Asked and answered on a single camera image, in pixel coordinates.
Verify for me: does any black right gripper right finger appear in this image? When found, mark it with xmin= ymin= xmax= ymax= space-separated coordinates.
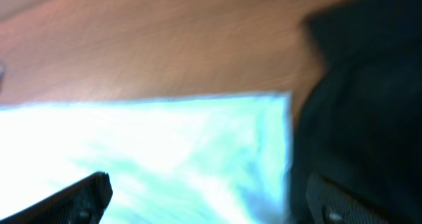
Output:
xmin=306 ymin=174 xmax=389 ymax=224

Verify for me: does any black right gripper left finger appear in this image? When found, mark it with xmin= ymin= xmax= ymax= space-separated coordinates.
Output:
xmin=1 ymin=172 xmax=113 ymax=224

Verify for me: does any light blue t-shirt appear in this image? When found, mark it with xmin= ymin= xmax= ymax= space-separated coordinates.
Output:
xmin=1 ymin=92 xmax=292 ymax=223

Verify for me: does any black t-shirt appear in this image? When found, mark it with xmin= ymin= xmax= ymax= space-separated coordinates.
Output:
xmin=290 ymin=0 xmax=421 ymax=223

